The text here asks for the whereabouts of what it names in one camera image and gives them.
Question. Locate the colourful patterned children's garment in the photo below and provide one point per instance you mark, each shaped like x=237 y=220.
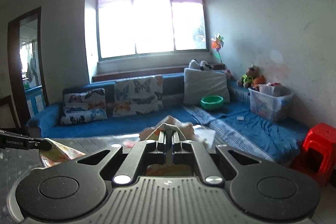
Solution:
x=61 y=153

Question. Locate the clear plastic storage box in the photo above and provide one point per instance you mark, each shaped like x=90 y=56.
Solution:
x=274 y=109

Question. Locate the grey plain cushion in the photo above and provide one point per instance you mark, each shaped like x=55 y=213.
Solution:
x=199 y=84

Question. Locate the colourful pinwheel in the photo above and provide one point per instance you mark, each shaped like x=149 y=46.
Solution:
x=217 y=42

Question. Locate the red plastic stool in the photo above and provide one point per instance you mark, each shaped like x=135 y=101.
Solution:
x=317 y=155

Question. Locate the black white plush toy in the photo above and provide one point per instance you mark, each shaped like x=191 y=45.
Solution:
x=202 y=65

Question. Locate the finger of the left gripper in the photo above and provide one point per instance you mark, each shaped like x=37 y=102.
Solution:
x=15 y=141

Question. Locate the green plastic basin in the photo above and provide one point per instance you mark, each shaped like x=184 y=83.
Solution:
x=212 y=103

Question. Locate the small butterfly cushion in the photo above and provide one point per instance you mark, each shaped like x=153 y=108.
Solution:
x=85 y=107

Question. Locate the orange plush toy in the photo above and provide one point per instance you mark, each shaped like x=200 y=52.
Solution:
x=258 y=81

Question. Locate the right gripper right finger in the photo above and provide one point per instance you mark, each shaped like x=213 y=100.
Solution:
x=191 y=159

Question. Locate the large butterfly cushion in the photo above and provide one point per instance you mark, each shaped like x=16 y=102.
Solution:
x=138 y=96

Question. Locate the blue corner sofa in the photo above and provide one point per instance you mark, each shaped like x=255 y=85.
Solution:
x=235 y=124

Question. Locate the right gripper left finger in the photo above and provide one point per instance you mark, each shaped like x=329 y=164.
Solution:
x=134 y=161

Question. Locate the teddy bear green vest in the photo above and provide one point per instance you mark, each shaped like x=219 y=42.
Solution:
x=247 y=79

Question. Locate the dark wooden door frame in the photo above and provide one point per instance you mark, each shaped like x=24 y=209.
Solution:
x=25 y=65

